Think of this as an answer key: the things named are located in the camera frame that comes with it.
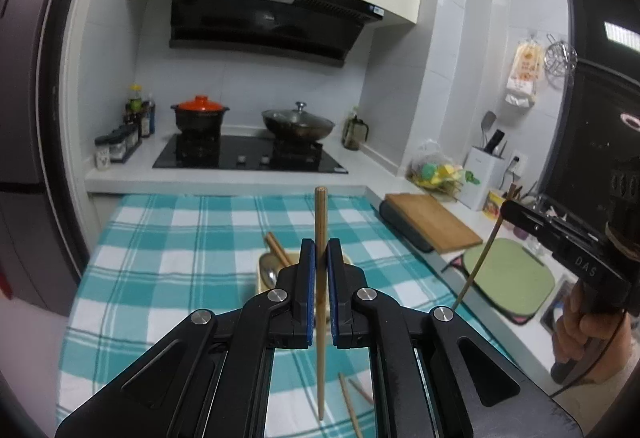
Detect wooden chopstick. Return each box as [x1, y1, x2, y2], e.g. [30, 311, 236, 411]
[451, 184, 516, 313]
[338, 372, 363, 438]
[314, 186, 329, 421]
[348, 378, 374, 406]

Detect steel spoon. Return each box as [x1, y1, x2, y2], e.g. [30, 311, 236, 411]
[258, 253, 282, 290]

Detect person's right hand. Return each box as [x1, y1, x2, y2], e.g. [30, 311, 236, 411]
[552, 282, 639, 384]

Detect green pot holder mat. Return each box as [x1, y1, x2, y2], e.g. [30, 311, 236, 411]
[463, 238, 561, 327]

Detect yellow snack packet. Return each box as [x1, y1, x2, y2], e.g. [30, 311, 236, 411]
[482, 189, 506, 221]

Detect teal plaid tablecloth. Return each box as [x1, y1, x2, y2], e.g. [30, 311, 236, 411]
[55, 193, 511, 438]

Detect chopstick in box left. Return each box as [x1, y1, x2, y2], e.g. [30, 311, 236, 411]
[265, 232, 293, 267]

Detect cream utensil holder box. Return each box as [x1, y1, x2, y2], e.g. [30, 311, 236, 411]
[256, 251, 355, 322]

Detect wooden cutting board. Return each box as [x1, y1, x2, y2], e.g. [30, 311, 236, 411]
[385, 193, 483, 254]

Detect white knife block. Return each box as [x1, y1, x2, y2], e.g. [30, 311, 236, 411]
[456, 110, 508, 212]

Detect plastic bag of sponges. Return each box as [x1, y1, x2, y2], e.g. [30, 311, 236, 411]
[406, 139, 465, 198]

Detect silver refrigerator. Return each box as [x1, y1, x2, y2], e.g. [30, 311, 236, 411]
[1, 0, 88, 316]

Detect hanging steel whisk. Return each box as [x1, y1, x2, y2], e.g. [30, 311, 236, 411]
[544, 34, 578, 90]

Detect hanging plastic bag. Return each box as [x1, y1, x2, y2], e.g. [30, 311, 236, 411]
[504, 39, 544, 108]

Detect black gas stove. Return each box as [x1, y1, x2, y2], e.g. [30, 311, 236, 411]
[153, 134, 348, 174]

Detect spice jar rack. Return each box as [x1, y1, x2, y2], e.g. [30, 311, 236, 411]
[94, 124, 141, 171]

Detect olive water jug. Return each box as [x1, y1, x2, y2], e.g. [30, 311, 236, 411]
[342, 107, 370, 151]

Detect black pot orange lid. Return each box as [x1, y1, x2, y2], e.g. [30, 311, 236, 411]
[171, 95, 229, 137]

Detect black wok glass lid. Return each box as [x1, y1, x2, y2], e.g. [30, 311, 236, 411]
[262, 102, 335, 143]

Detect sauce bottles group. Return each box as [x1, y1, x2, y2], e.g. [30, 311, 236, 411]
[124, 84, 155, 138]

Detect black range hood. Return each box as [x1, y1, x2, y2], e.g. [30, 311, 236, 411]
[169, 0, 385, 67]

